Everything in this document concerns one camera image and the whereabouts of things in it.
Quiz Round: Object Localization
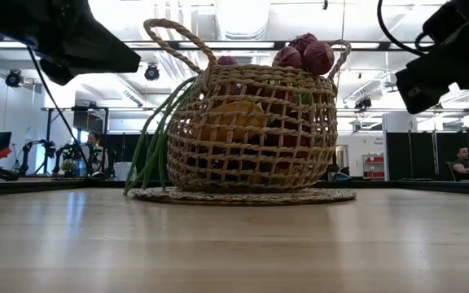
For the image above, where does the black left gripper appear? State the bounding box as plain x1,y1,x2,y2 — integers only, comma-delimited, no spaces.
0,0,142,87

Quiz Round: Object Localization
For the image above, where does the shelf with red boxes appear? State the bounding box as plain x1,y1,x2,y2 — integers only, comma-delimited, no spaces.
362,153,386,180

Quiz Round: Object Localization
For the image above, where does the bunch of purple grapes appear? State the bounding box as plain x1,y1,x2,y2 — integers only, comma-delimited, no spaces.
217,32,336,77

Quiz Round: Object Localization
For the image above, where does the large orange oval fruit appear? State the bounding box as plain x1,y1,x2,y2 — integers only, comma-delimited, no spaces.
199,99,267,142

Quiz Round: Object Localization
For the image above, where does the round woven placemat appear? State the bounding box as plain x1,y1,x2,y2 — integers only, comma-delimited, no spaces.
129,186,357,207

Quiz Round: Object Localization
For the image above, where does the person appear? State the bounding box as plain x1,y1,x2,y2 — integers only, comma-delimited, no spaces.
80,131,109,178
450,146,469,182

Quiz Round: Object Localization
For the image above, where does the black partition wall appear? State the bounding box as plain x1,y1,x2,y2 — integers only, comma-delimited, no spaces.
384,128,469,183

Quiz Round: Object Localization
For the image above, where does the white square pillar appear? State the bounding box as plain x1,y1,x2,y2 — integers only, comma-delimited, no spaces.
382,112,419,133

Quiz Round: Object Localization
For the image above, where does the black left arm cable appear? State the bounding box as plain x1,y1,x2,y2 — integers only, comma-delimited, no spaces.
26,44,95,177

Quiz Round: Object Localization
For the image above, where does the woven wicker basket with handles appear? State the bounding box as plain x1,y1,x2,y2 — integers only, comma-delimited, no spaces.
142,18,353,193

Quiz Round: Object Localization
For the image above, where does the black grape bunch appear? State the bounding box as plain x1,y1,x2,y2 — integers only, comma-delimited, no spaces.
177,138,272,186

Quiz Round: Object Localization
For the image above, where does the green leek bunch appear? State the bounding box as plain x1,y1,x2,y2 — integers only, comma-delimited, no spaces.
122,75,315,195

